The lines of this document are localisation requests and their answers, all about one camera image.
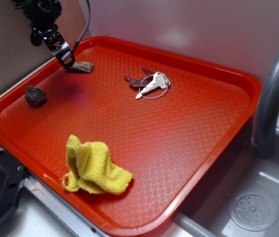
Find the brown wood chip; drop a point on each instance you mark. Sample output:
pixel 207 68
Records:
pixel 81 67

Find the yellow knitted cloth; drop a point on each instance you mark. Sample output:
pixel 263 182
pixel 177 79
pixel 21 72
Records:
pixel 91 169

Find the dark brown key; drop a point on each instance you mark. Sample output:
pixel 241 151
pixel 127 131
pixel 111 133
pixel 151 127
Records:
pixel 139 83

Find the dark brown rock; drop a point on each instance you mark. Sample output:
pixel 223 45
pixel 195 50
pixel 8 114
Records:
pixel 35 96

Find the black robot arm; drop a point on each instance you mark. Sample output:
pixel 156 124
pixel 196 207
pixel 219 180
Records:
pixel 28 8

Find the grey sink basin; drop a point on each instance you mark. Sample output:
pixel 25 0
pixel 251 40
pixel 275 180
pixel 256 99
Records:
pixel 205 213

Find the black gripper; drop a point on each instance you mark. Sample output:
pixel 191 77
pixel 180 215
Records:
pixel 54 41

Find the brown cardboard panel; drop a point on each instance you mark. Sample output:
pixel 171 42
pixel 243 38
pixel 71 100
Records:
pixel 18 57

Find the red plastic tray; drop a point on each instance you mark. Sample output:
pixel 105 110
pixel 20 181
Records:
pixel 168 144

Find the silver key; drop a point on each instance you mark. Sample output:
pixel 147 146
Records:
pixel 160 80

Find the grey curved faucet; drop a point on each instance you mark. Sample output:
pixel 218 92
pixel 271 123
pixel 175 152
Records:
pixel 267 114

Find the round sink drain strainer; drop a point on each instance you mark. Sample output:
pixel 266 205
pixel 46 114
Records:
pixel 253 210

